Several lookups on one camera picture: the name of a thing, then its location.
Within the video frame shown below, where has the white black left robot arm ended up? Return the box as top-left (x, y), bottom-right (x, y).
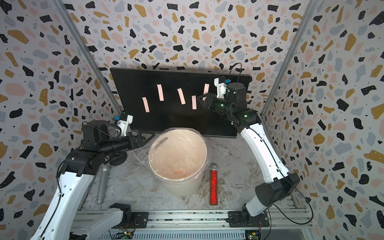
top-left (32, 120), bottom-right (155, 240)

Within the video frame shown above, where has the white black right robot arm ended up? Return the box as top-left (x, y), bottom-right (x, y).
top-left (197, 83), bottom-right (300, 220)

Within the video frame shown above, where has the black computer monitor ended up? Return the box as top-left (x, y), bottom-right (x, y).
top-left (111, 68), bottom-right (237, 138)

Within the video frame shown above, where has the cream bin with plastic liner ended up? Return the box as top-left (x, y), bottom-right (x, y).
top-left (148, 128), bottom-right (210, 197)

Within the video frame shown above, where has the grey metal cylinder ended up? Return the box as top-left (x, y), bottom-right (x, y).
top-left (97, 164), bottom-right (111, 205)

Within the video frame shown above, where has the red glitter tube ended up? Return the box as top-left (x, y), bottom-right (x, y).
top-left (210, 164), bottom-right (218, 206)

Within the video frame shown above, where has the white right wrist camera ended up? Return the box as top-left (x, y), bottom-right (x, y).
top-left (214, 76), bottom-right (231, 99)

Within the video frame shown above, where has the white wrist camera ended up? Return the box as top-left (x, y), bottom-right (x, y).
top-left (113, 113), bottom-right (134, 137)
top-left (214, 76), bottom-right (231, 99)

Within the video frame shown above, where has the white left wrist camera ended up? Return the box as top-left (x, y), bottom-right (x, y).
top-left (113, 113), bottom-right (134, 137)

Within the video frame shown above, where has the aluminium frame post right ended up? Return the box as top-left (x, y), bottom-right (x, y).
top-left (261, 0), bottom-right (319, 118)

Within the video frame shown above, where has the aluminium frame post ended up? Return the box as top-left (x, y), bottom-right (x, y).
top-left (261, 0), bottom-right (319, 118)
top-left (52, 0), bottom-right (122, 115)

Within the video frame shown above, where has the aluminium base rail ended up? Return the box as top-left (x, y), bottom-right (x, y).
top-left (71, 208), bottom-right (316, 240)

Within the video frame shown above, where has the aluminium frame post left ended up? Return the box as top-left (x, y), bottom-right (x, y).
top-left (52, 0), bottom-right (122, 115)

